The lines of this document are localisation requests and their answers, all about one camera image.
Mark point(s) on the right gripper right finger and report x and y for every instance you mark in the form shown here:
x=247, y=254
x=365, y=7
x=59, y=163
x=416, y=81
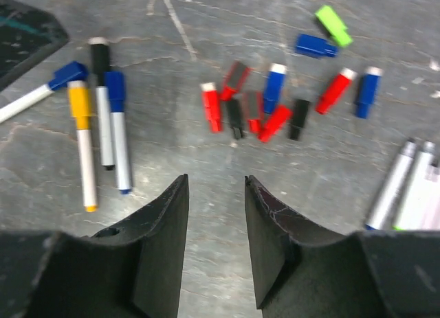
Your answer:
x=302, y=269

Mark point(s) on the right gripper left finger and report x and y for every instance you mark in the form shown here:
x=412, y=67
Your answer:
x=132, y=268

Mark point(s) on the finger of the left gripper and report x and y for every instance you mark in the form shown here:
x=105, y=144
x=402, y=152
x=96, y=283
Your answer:
x=28, y=36

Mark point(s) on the black marker cap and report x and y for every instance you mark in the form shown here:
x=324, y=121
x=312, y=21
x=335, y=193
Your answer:
x=235, y=118
x=298, y=120

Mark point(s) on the yellow cap marker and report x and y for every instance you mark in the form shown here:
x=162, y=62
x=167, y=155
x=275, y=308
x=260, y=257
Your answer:
x=80, y=105

